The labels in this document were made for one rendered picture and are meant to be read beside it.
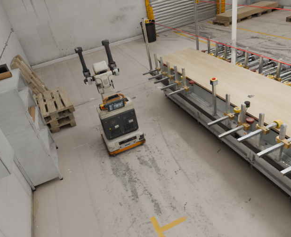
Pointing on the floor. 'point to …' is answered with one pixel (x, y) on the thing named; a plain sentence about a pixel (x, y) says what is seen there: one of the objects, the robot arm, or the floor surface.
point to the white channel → (234, 30)
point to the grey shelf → (23, 129)
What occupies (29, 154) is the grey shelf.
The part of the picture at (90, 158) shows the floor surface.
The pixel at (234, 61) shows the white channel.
